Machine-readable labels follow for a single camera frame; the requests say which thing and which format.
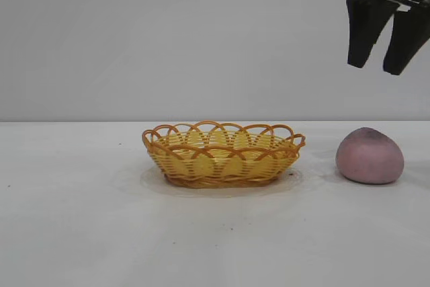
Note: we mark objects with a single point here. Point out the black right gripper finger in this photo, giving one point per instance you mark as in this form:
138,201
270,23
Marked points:
408,41
364,28

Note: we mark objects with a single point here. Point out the yellow woven wicker basket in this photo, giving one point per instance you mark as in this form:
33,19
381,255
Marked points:
221,166

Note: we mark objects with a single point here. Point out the pink peach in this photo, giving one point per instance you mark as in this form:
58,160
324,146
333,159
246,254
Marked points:
369,159

